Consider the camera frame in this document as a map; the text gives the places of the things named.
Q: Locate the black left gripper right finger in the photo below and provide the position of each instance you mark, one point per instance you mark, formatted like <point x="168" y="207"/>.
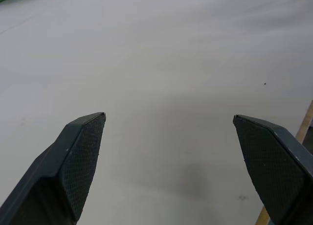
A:
<point x="276" y="171"/>

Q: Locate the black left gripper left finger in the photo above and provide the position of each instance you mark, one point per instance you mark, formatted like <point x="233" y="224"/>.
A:
<point x="61" y="171"/>

